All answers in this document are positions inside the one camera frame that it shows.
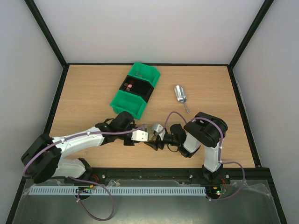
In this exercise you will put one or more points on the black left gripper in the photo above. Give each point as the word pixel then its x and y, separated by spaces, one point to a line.
pixel 126 143

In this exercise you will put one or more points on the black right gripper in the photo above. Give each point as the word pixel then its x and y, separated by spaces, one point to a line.
pixel 160 139

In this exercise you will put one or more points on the white round jar lid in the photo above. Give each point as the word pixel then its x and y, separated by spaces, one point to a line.
pixel 148 128

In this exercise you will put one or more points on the black bin with lollipops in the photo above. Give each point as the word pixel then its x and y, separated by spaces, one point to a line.
pixel 137 86

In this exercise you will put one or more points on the silver metal scoop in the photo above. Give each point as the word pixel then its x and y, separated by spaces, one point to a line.
pixel 181 96

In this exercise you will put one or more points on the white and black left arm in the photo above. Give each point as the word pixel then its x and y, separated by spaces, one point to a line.
pixel 47 156

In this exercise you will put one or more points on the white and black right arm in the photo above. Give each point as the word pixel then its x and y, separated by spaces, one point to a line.
pixel 203 130

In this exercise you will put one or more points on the green bin with star candies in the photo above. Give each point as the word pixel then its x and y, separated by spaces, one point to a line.
pixel 145 72

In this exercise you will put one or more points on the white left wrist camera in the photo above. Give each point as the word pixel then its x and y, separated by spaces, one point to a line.
pixel 139 135

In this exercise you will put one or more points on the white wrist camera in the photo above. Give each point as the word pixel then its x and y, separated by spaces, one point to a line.
pixel 157 129
pixel 139 135

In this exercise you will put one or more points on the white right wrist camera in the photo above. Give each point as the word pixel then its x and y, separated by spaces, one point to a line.
pixel 157 129

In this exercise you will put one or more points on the light blue slotted cable duct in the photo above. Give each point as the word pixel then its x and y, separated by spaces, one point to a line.
pixel 117 191

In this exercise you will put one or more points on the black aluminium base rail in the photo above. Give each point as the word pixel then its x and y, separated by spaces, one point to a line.
pixel 182 175

